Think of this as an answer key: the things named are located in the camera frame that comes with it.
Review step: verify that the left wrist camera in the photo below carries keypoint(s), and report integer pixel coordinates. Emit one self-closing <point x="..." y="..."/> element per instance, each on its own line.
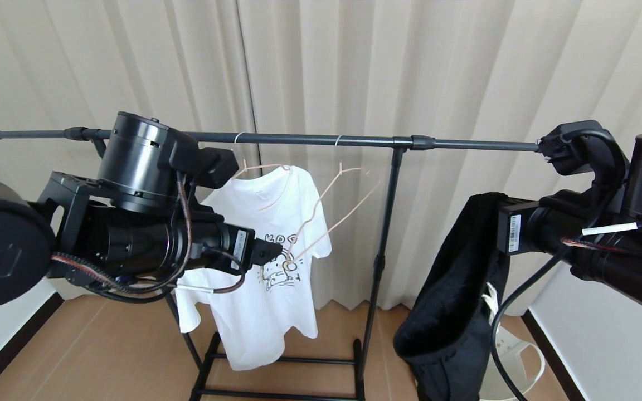
<point x="215" y="164"/>

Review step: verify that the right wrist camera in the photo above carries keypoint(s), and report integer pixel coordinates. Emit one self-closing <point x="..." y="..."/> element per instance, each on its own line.
<point x="583" y="150"/>

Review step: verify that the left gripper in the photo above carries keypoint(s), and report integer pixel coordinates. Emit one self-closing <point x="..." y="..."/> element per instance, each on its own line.
<point x="215" y="245"/>

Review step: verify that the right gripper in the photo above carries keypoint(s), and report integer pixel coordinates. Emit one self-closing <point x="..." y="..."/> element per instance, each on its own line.
<point x="544" y="223"/>

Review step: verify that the beige curtain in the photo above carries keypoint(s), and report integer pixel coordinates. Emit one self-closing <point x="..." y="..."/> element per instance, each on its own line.
<point x="410" y="67"/>

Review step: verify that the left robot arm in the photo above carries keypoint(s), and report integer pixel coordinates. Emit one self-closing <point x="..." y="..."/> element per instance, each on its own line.
<point x="20" y="234"/>

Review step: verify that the black clothes rack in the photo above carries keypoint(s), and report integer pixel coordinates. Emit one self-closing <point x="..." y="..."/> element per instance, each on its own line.
<point x="310" y="138"/>

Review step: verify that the white laundry basket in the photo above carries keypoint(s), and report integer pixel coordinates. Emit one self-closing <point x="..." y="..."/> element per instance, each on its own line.
<point x="521" y="356"/>

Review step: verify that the black garment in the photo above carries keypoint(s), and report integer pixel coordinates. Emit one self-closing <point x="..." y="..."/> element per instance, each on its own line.
<point x="455" y="312"/>

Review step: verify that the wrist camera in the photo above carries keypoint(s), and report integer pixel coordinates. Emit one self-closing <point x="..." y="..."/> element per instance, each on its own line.
<point x="583" y="150"/>
<point x="215" y="164"/>

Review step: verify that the pink clothes hanger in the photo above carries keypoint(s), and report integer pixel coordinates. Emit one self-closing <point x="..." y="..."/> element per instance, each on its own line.
<point x="338" y="139"/>
<point x="244" y="165"/>

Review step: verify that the white garment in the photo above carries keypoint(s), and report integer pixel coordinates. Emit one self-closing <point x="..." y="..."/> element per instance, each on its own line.
<point x="265" y="301"/>

